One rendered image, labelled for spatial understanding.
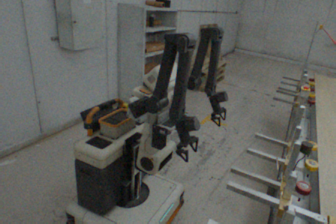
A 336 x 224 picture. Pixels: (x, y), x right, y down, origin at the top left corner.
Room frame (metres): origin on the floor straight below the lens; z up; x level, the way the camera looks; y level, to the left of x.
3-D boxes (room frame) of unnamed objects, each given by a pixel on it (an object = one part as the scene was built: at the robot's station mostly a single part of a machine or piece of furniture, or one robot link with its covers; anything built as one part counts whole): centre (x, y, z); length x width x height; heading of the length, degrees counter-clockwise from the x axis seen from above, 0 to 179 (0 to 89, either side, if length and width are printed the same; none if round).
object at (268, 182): (1.12, -0.36, 0.84); 0.43 x 0.03 x 0.04; 72
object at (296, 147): (1.13, -0.47, 0.90); 0.04 x 0.04 x 0.48; 72
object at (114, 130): (1.46, 0.66, 0.87); 0.23 x 0.15 x 0.11; 163
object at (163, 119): (1.34, 0.28, 0.99); 0.28 x 0.16 x 0.22; 163
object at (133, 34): (3.77, 1.21, 0.78); 0.90 x 0.45 x 1.55; 162
